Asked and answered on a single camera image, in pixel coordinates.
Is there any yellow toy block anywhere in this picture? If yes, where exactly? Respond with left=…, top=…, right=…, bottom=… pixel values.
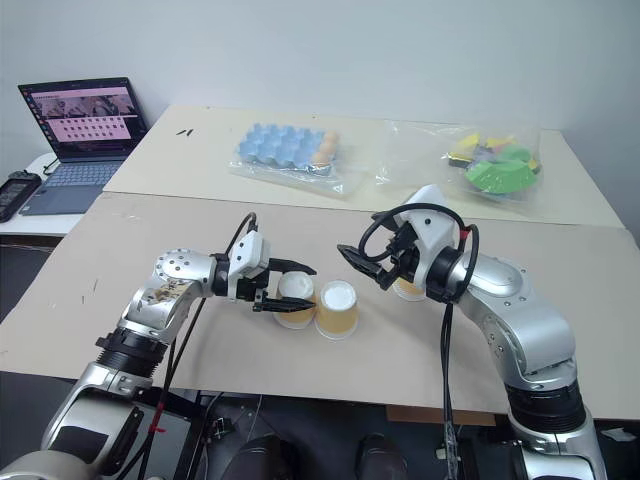
left=452, top=131, right=484, bottom=155

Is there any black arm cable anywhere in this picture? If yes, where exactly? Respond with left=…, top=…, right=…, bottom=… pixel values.
left=358, top=204, right=481, bottom=480
left=127, top=212, right=260, bottom=480

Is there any white side table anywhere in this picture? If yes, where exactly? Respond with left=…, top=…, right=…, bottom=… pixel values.
left=0, top=152, right=123, bottom=239

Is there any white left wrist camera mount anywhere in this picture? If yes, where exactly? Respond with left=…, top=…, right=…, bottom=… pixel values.
left=225, top=231, right=272, bottom=302

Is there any beige cardboard sheet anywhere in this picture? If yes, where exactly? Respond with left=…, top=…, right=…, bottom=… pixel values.
left=101, top=103, right=634, bottom=232
left=0, top=191, right=640, bottom=422

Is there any dark rounded shape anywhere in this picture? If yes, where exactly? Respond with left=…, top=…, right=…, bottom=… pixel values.
left=356, top=432, right=407, bottom=480
left=233, top=433, right=297, bottom=480

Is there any bag of colourful toys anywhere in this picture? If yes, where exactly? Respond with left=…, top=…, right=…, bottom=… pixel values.
left=462, top=144, right=540, bottom=194

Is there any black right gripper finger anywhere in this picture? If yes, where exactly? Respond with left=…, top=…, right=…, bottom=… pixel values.
left=363, top=267, right=402, bottom=293
left=336, top=243, right=389, bottom=278

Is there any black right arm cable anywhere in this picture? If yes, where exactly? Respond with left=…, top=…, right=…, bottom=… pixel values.
left=358, top=204, right=481, bottom=480

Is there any clear plastic egg tray bag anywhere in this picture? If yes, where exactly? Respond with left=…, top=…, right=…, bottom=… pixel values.
left=227, top=121, right=377, bottom=200

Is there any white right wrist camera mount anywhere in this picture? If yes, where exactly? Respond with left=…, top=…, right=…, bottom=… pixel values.
left=398, top=184, right=464, bottom=297

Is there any clear plastic toy bag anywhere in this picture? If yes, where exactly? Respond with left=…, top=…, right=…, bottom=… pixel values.
left=374, top=121, right=545, bottom=217

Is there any blue egg tray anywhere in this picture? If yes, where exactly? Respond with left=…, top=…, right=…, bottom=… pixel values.
left=236, top=123, right=333, bottom=169

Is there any black handheld controller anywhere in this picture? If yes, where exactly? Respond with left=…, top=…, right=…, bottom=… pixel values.
left=0, top=170, right=42, bottom=224

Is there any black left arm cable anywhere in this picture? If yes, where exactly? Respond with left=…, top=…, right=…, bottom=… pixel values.
left=127, top=212, right=260, bottom=480

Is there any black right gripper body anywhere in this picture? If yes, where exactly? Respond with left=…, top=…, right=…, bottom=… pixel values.
left=380, top=222, right=427, bottom=292

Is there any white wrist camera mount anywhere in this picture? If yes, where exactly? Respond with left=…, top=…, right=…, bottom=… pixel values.
left=398, top=184, right=464, bottom=297
left=225, top=231, right=272, bottom=302

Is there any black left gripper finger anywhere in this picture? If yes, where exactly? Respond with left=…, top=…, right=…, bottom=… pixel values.
left=268, top=256, right=318, bottom=277
left=253, top=296, right=318, bottom=315

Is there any grey open laptop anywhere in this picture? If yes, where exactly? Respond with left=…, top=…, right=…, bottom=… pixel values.
left=17, top=76, right=150, bottom=217

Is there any tan paper cup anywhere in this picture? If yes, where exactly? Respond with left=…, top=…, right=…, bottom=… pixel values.
left=391, top=277, right=427, bottom=303
left=273, top=271, right=319, bottom=332
left=314, top=280, right=361, bottom=343

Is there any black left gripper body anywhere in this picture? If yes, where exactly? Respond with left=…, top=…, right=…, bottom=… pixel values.
left=234, top=259, right=275, bottom=314

